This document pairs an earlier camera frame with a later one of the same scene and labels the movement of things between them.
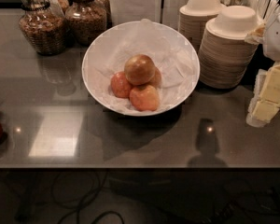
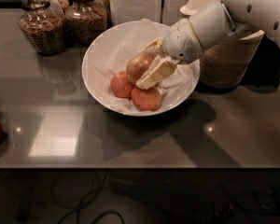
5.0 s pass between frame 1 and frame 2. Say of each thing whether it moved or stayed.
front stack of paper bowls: stayed
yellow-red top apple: stayed
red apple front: stayed
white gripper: moved
